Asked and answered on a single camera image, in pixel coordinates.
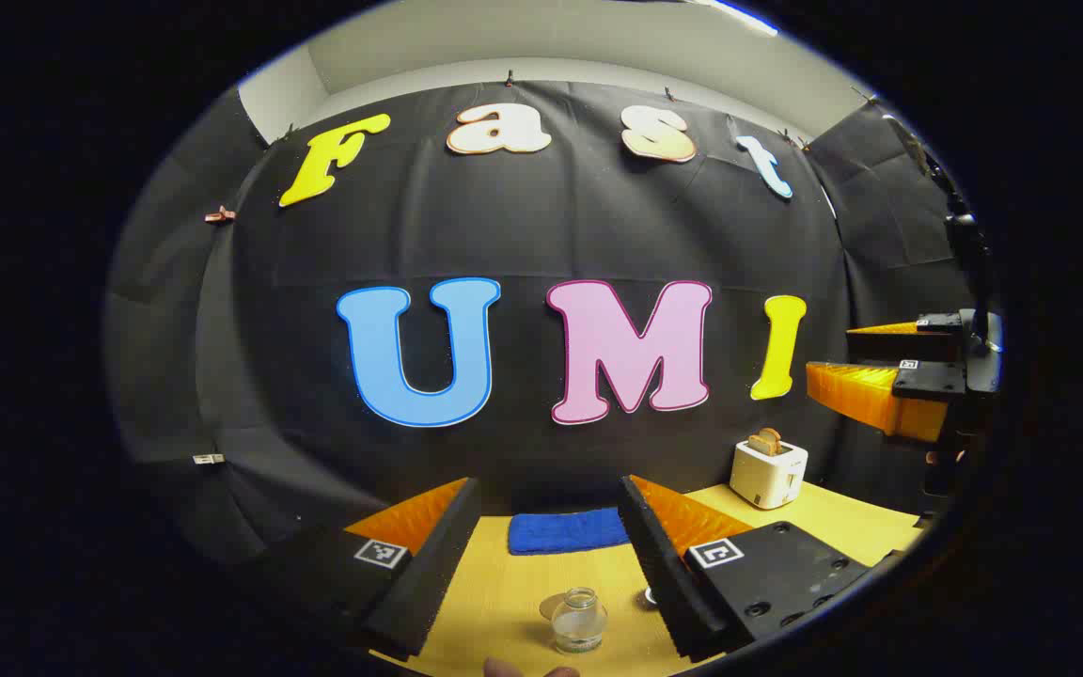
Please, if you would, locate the folded blue towel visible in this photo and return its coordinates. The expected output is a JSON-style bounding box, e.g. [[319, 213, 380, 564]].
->
[[508, 508, 632, 556]]

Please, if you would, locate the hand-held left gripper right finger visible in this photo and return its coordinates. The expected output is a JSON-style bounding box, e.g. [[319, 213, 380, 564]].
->
[[619, 474, 881, 664]]

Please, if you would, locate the black backdrop cloth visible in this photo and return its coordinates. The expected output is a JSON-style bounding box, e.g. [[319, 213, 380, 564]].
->
[[104, 80, 984, 565]]

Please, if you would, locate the clear plastic water bottle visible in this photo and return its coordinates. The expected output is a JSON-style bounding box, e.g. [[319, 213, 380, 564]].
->
[[551, 588, 608, 654]]

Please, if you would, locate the white toaster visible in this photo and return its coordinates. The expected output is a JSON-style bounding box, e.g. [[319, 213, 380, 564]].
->
[[730, 438, 808, 510]]

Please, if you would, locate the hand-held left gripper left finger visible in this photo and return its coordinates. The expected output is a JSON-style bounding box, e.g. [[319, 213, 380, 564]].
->
[[250, 477, 483, 659]]

